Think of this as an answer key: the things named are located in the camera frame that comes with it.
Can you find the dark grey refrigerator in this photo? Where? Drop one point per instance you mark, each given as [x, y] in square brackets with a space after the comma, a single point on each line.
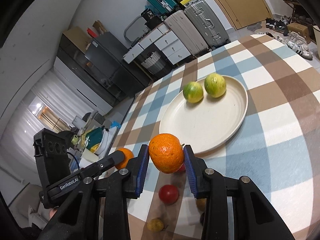
[106, 53]

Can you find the cardboard box on floor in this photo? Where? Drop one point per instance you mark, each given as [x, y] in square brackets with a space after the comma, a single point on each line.
[300, 29]

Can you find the silver grey suitcase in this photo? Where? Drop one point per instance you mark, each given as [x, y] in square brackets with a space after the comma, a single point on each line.
[207, 23]

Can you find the red tomato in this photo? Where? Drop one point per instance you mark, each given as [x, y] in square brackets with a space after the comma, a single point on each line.
[168, 194]
[181, 169]

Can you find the brown round pear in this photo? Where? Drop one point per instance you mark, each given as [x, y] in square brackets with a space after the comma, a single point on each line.
[201, 204]

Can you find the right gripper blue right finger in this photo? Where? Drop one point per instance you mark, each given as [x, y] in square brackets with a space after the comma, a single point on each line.
[253, 215]

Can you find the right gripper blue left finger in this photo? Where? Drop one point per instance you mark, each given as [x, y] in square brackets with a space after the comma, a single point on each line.
[78, 216]

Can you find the green citrus fruit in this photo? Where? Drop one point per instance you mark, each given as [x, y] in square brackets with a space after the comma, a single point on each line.
[193, 92]
[215, 85]

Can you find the green yellow bag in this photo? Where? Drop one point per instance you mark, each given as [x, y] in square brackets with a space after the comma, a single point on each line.
[93, 139]

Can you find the woven laundry basket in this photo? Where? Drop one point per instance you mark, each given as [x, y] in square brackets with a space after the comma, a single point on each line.
[155, 64]

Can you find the small brown kiwi fruit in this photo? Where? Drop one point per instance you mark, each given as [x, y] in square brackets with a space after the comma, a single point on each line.
[155, 225]

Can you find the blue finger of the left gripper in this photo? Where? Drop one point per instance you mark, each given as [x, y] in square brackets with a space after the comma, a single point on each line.
[100, 166]

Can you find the person's left hand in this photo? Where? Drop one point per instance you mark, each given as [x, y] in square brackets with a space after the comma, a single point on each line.
[52, 212]

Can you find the wooden door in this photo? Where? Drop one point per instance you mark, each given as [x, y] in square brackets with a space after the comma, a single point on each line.
[242, 13]

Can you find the cream round plate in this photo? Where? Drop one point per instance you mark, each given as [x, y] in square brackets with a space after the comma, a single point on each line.
[210, 123]

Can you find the checkered tablecloth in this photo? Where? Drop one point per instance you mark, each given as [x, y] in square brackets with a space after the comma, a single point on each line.
[277, 145]

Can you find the beige suitcase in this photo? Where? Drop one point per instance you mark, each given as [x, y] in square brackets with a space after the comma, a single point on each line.
[183, 28]

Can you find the orange mandarin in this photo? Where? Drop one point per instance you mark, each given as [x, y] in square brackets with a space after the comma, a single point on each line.
[166, 153]
[128, 154]

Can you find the oval mirror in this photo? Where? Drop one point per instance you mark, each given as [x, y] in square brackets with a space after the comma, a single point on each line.
[135, 29]

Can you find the white drawer desk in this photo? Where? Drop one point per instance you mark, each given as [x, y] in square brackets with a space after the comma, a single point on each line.
[165, 40]

